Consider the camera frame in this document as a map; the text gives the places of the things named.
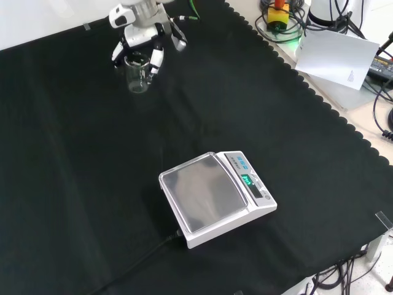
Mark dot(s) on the pale white board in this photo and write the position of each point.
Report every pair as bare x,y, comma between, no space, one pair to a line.
336,60

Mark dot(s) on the black power adapter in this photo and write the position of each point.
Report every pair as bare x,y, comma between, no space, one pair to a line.
380,68

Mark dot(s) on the black table cloth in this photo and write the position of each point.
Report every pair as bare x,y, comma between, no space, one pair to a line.
153,147

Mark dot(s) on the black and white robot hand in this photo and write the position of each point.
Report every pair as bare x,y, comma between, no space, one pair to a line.
138,34

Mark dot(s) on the white electronic balance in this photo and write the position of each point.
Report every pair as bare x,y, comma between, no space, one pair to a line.
215,196

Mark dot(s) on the grey tape strip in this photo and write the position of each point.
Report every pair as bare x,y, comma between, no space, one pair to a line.
87,27

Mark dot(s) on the yellow stop button box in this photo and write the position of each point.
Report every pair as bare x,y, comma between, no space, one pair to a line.
277,18

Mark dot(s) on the clear glass beaker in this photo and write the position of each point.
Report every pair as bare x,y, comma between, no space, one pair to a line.
137,73

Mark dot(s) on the grey metal bracket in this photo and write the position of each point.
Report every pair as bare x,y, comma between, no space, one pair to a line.
380,236

